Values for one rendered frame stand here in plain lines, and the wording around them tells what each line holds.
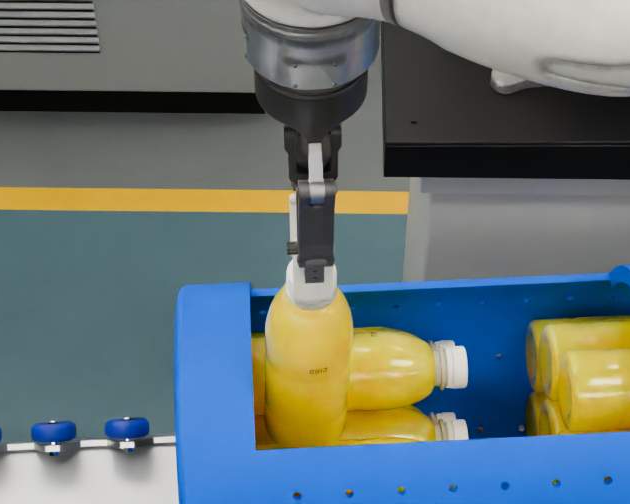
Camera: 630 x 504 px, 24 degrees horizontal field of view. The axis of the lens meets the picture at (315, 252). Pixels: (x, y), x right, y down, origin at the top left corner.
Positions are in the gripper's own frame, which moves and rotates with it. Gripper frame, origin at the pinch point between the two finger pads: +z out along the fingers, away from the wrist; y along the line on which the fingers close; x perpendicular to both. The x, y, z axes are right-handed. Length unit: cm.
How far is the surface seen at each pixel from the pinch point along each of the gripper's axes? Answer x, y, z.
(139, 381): -27, -83, 137
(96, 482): -21.5, -7.1, 44.4
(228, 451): -7.2, 7.4, 16.4
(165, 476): -14.5, -7.3, 44.4
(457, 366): 13.5, -4.7, 23.5
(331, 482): 1.0, 9.6, 18.3
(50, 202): -45, -128, 137
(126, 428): -18.0, -9.9, 39.0
